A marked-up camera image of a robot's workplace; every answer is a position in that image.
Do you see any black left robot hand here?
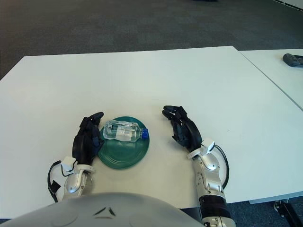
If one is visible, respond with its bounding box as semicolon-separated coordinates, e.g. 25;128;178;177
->
72;112;105;166

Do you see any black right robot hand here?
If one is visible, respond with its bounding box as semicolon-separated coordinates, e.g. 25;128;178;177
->
161;105;204;152

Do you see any clear bottle with blue cap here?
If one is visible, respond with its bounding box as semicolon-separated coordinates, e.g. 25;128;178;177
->
103;120;149;142

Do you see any green round plate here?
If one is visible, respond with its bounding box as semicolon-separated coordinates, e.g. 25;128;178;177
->
97;115;151;170

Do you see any white right wrist connector box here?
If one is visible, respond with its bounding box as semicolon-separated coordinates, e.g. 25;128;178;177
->
202;139;216;154

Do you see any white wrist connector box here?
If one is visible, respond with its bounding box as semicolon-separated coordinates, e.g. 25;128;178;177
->
202;139;216;154
61;156;77;177

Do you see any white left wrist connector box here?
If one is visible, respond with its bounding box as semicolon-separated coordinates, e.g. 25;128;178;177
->
61;156;77;177

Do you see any grey robot torso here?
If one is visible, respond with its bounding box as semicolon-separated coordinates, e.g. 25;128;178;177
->
0;192;204;227

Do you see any black table leg with caster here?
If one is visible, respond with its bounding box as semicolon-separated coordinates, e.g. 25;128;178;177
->
273;198;303;227

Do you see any grey handheld controller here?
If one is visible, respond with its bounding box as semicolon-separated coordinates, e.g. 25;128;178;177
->
283;53;303;67

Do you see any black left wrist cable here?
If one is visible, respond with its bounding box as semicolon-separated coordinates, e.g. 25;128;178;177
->
47;160;64;203

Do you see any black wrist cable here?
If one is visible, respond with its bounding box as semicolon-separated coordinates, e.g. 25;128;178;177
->
215;144;230;189
47;160;64;203

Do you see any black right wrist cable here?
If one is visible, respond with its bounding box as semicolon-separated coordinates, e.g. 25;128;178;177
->
215;144;230;189

